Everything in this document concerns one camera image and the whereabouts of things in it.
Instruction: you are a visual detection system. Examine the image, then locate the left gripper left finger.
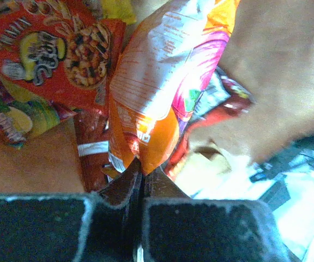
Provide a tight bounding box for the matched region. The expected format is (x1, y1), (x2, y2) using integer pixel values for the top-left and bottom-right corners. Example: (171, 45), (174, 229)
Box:
(0, 159), (142, 261)

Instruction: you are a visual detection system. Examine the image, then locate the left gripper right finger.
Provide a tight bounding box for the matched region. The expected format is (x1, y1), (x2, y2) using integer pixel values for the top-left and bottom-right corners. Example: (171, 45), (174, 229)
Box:
(142, 169), (293, 261)

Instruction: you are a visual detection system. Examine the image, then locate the dark red Doritos bag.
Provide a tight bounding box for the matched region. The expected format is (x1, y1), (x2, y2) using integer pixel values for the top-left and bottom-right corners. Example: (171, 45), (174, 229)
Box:
(74, 110), (110, 192)

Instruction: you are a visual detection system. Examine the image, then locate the orange pink candy packet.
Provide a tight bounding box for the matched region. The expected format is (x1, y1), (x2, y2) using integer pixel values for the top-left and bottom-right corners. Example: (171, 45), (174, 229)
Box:
(108, 1), (239, 174)

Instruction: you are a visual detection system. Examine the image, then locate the red chips packet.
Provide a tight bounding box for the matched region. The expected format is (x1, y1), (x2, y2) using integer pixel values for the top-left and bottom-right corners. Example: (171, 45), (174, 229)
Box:
(0, 1), (126, 114)

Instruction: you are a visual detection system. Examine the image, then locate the red brown paper bag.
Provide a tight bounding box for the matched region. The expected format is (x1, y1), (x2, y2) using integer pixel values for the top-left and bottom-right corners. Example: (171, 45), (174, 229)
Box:
(0, 1), (314, 199)

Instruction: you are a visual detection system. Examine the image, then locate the red fruit snack packet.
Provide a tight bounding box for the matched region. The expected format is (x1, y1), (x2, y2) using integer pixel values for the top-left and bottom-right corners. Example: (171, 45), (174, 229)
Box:
(0, 76), (76, 148)

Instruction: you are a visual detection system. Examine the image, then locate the yellow snack packet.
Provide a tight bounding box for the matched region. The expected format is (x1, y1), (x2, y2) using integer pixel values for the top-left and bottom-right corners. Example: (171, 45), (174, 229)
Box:
(101, 0), (136, 25)

